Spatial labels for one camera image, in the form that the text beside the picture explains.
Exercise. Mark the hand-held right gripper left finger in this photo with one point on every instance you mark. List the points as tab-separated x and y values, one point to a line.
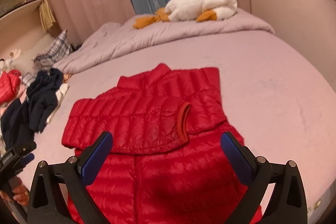
97	158

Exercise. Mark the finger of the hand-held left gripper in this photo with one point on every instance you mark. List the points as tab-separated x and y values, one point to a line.
25	147
26	159

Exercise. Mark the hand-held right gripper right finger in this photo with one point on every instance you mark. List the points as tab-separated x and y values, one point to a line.
236	158

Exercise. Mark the red down jacket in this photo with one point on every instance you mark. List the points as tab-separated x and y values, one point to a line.
147	113

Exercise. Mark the person's left hand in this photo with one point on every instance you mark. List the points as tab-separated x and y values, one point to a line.
21	195

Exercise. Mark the black garment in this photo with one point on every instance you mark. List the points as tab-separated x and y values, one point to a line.
15	124

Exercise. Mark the navy hooded jacket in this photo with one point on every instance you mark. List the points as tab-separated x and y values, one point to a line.
43	100

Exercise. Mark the red quilted jacket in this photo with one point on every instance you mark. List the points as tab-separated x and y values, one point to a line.
9	85

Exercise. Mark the white cloth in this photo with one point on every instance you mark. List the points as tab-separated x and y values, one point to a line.
61	91

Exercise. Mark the pink bed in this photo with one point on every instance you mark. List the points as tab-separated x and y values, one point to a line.
262	82

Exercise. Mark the small peach plush toy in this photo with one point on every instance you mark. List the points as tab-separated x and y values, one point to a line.
67	77

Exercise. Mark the plaid cloth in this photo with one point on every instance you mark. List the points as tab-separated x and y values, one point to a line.
43	62

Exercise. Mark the white plush bear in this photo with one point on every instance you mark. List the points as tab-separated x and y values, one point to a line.
14	54

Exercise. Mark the plaid pillow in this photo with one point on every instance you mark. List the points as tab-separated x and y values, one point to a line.
60	47

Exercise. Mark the hanging straw tassel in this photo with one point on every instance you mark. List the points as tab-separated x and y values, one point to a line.
47	15

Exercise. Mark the grey quilt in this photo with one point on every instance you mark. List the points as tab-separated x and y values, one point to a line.
157	35

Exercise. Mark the white goose plush toy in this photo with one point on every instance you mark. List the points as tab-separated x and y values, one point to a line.
199	2

